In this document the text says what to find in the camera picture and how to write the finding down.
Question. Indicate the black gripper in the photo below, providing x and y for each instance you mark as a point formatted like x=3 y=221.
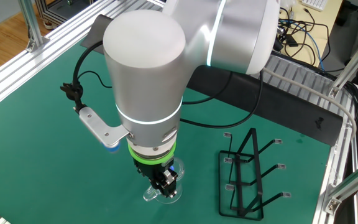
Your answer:
x=152 y=169

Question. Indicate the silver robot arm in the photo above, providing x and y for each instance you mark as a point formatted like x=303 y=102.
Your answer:
x=160 y=77

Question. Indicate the green table mat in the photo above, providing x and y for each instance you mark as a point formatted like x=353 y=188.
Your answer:
x=42 y=155

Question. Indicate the black rubber strip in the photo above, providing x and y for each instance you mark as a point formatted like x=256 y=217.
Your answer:
x=275 y=102

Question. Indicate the beige desk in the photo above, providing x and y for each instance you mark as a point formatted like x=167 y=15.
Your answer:
x=332 y=21

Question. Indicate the white keyboard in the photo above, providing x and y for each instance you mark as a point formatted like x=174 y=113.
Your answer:
x=315 y=3

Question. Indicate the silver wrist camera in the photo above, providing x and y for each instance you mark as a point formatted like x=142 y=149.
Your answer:
x=99 y=127

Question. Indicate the aluminium profile table frame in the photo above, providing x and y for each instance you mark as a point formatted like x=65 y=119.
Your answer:
x=11 y=76

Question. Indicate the black striped equipment frame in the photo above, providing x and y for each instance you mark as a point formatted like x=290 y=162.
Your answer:
x=61 y=11

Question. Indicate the aluminium frame post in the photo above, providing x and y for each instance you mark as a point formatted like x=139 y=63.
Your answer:
x=31 y=21
x=353 y=62
x=353 y=182

